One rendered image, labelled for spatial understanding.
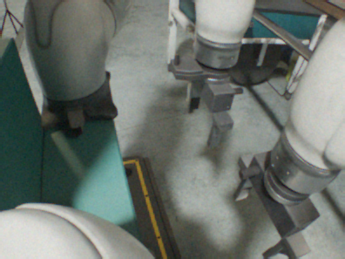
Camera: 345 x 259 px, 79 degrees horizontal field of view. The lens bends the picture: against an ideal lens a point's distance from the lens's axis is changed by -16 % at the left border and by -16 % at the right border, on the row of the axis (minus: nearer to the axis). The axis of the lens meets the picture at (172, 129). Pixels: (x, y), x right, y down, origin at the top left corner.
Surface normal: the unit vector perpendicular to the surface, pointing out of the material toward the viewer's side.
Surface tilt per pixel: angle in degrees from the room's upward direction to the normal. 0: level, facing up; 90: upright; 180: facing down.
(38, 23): 70
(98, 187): 0
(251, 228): 0
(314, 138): 94
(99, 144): 0
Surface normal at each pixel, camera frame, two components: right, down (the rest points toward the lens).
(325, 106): -0.86, 0.31
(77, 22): 0.62, 0.37
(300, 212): 0.07, -0.69
